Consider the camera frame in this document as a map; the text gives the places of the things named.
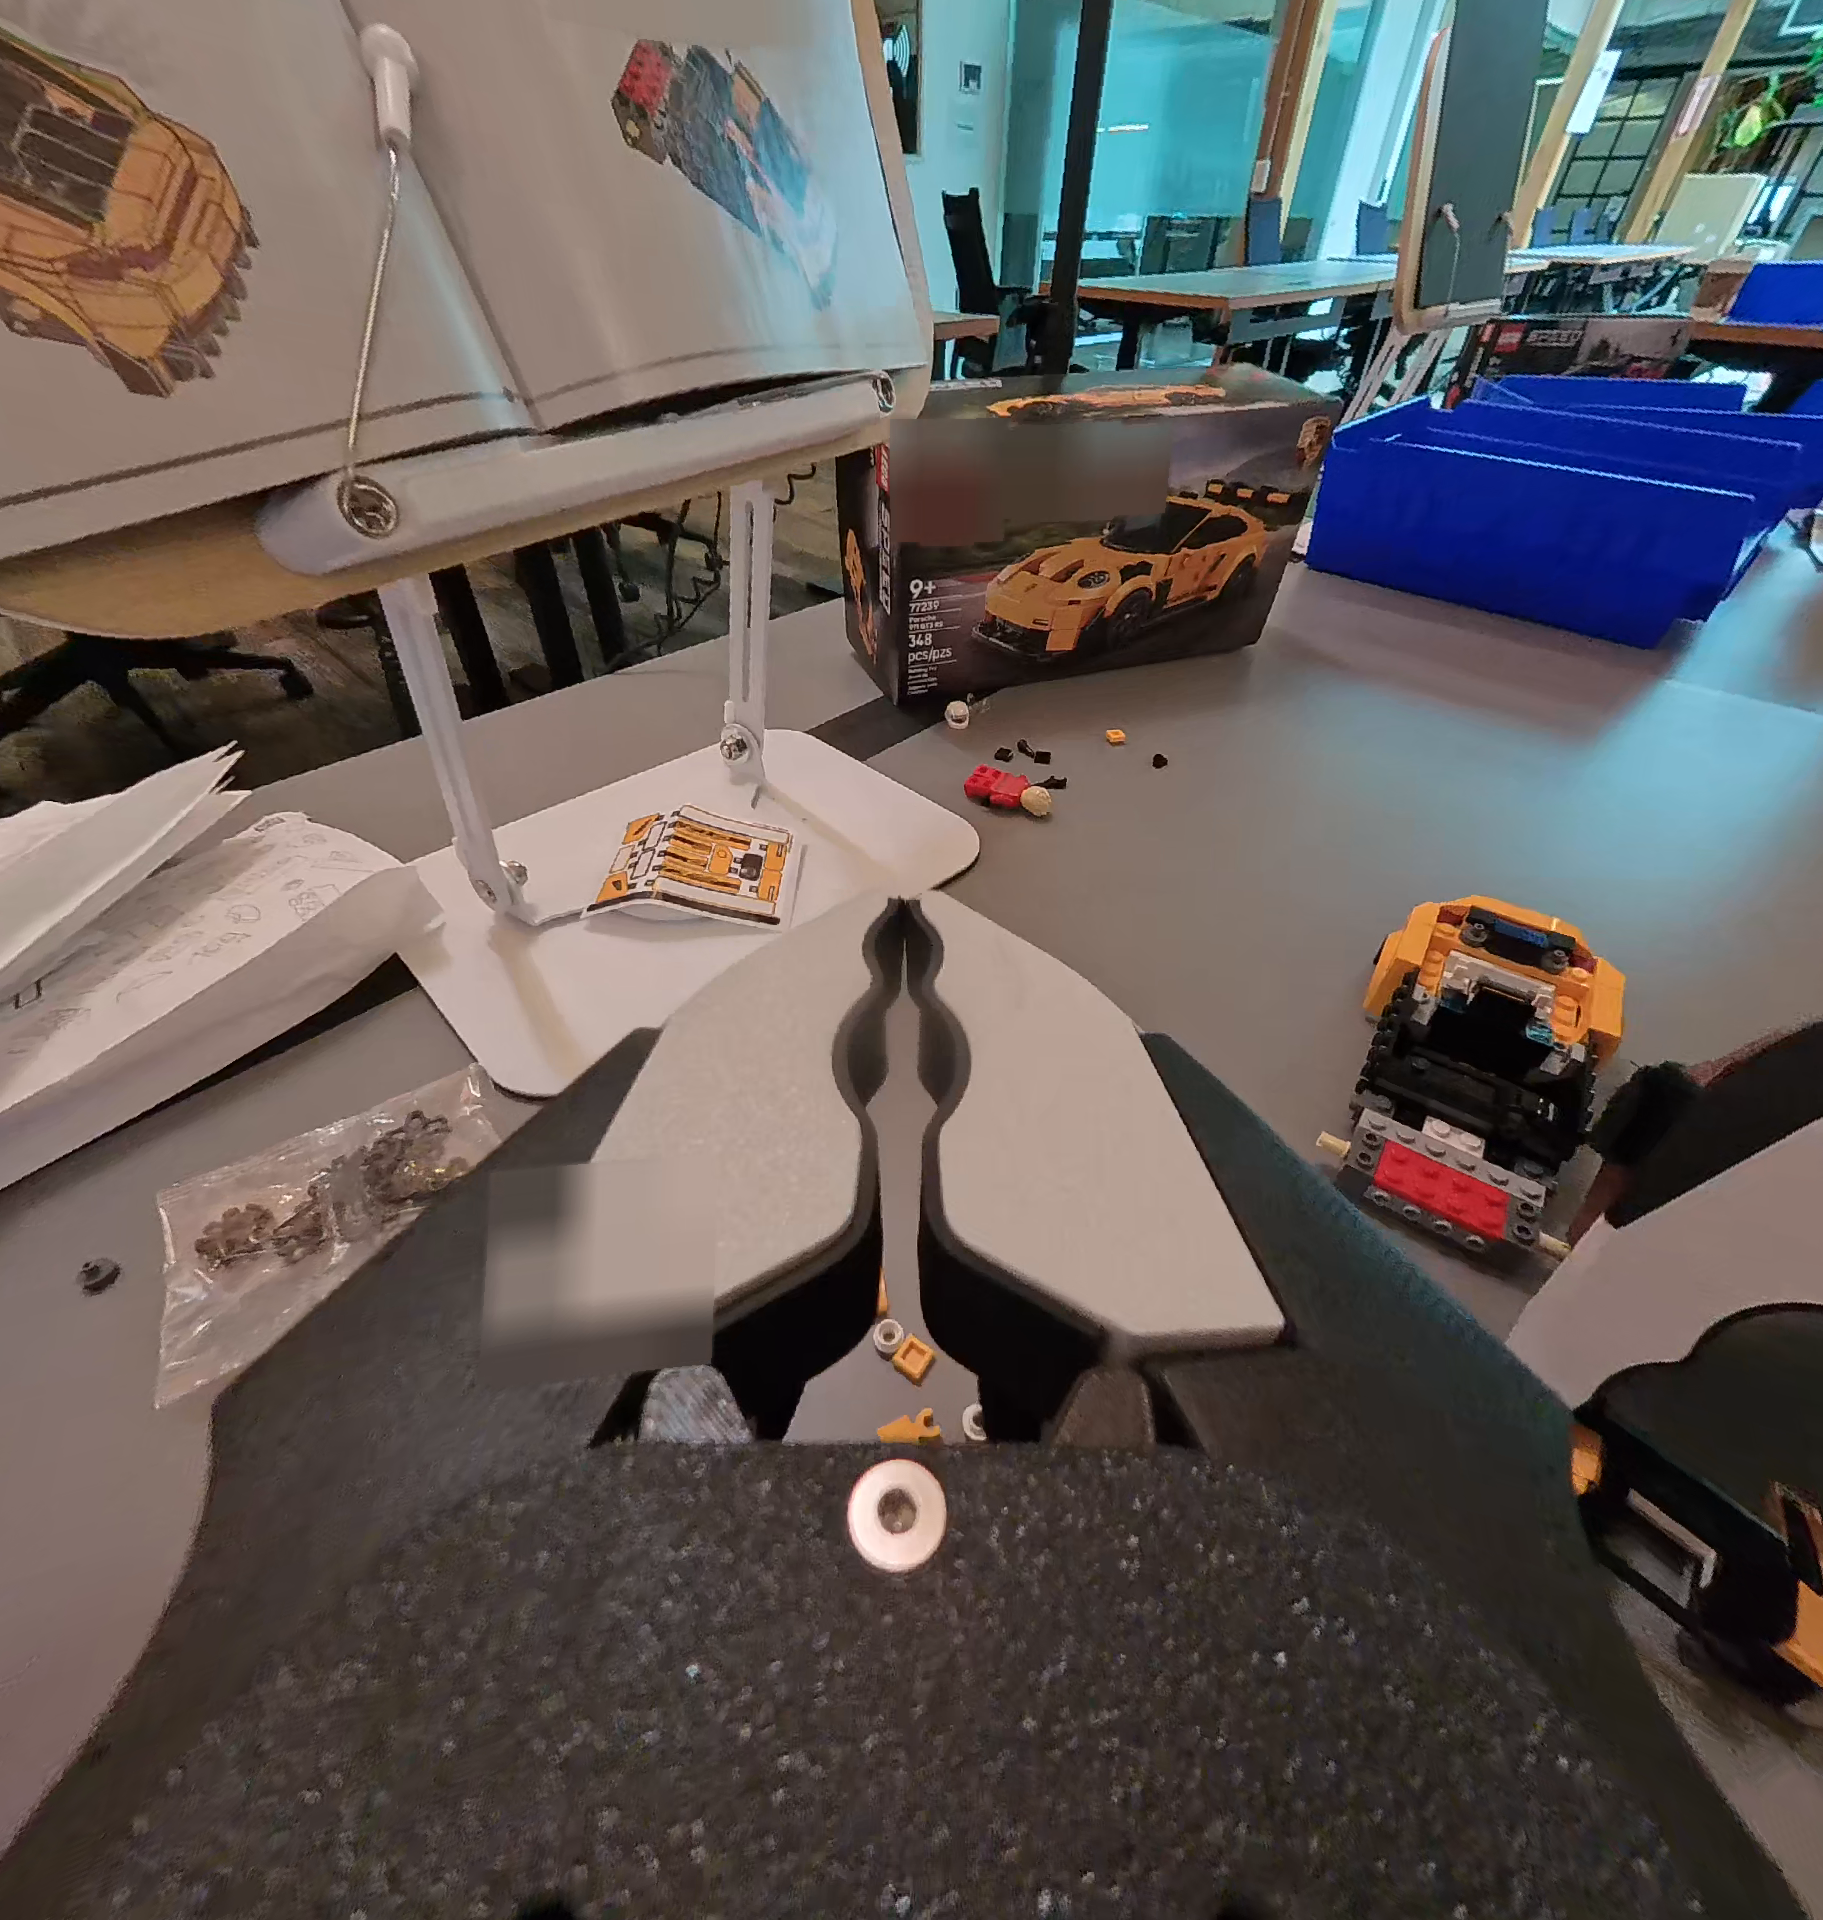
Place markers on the black metal pole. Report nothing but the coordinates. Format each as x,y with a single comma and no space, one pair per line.
1084,181

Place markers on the white printed paper bag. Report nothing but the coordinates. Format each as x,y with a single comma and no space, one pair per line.
250,931
86,871

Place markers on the small orange lego pieces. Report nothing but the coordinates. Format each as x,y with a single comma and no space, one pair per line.
912,1358

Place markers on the small black round lego piece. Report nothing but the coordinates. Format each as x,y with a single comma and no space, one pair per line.
98,1274

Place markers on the black lego car box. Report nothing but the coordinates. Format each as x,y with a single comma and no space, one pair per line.
1151,600

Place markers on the clear plastic parts bag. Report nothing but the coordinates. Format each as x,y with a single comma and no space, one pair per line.
280,1214

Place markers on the lego instruction booklet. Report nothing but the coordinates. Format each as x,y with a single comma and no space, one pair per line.
552,224

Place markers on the long office desk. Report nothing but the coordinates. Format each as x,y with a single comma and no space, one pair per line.
1241,280

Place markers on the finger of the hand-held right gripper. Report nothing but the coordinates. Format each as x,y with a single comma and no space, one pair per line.
1721,1245

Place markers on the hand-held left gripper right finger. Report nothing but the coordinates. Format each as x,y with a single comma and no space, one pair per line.
1076,1171

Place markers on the orange sticker sheet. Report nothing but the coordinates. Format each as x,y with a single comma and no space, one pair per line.
702,862

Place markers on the black office chair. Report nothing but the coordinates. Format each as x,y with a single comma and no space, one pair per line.
972,255
100,661

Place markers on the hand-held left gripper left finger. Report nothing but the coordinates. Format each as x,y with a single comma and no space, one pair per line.
762,1080

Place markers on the orange and black lego car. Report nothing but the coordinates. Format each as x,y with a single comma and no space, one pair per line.
1451,1185

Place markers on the scattered small black lego pieces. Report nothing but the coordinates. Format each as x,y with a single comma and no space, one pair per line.
1159,761

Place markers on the orange lego roof assembly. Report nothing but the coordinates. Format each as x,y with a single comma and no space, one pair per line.
1811,1621

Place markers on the person's right hand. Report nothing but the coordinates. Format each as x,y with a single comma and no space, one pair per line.
1589,1213

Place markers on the red lego minifigure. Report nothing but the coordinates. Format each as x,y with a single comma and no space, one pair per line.
990,785

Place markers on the dark lego box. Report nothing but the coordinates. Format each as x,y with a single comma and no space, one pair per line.
1571,349

